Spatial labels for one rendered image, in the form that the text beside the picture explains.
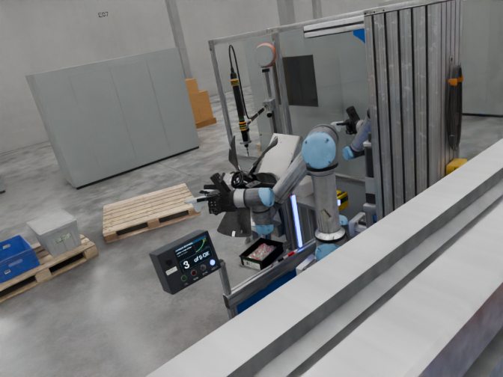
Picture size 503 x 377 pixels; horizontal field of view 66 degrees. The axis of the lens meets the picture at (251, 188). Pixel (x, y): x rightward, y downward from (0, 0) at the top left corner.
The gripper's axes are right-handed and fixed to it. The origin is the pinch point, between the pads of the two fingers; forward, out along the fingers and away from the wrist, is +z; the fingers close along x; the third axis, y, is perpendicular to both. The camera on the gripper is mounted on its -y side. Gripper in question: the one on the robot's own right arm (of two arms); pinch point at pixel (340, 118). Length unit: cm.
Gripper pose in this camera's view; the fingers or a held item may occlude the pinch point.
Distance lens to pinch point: 253.2
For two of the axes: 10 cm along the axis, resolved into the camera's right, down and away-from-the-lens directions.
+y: 3.0, 8.7, 4.0
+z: -3.7, -2.8, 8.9
